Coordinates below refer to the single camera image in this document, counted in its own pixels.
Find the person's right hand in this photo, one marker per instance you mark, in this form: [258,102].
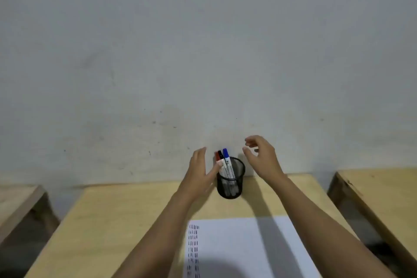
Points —
[265,163]

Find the person's left hand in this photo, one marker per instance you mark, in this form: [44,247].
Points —
[197,180]

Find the red marker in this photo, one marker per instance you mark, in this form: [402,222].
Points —
[217,157]

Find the black marker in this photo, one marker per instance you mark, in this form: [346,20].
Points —
[221,155]

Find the black mesh pen holder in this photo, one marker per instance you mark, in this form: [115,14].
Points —
[239,186]

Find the blue marker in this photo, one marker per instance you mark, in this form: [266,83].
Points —
[225,153]

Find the white paper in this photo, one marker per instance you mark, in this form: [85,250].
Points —
[234,248]

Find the person's left forearm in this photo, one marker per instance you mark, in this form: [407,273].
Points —
[153,242]

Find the person's right forearm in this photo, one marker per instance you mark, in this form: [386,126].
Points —
[325,238]

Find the light wooden side table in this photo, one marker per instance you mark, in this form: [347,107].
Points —
[384,196]
[13,203]

